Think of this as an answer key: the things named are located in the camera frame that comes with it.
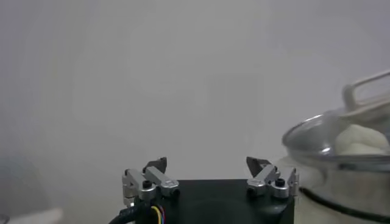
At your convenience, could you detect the glass pot lid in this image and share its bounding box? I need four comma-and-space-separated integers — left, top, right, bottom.
282, 69, 390, 167

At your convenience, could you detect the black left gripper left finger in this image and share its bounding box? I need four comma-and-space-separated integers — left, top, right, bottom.
121, 156, 181, 208

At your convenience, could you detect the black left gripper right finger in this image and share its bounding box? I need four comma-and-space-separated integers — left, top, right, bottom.
246, 156, 300, 199

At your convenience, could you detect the white steamed baozi bun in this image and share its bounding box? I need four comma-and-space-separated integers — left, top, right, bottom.
334, 124, 390, 156

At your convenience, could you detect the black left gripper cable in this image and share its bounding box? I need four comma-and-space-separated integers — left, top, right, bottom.
108, 202, 167, 224

